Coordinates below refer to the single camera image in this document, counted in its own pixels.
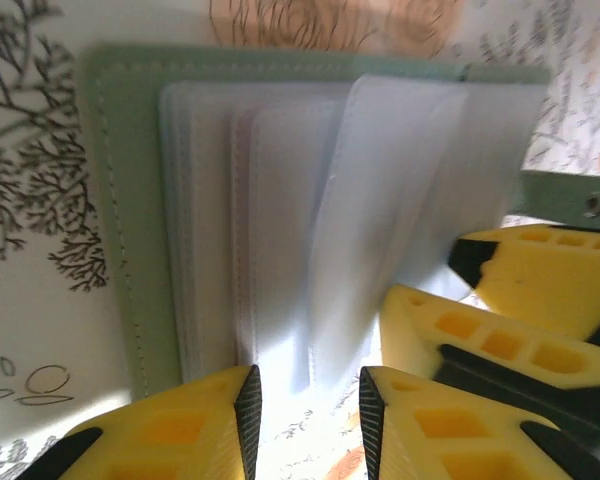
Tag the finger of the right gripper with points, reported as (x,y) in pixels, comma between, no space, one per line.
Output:
(540,280)
(415,325)

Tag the green card holder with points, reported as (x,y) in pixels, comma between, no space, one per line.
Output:
(130,200)

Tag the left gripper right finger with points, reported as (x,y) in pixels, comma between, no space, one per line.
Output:
(430,440)

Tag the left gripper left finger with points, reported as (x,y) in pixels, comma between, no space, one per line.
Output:
(170,440)

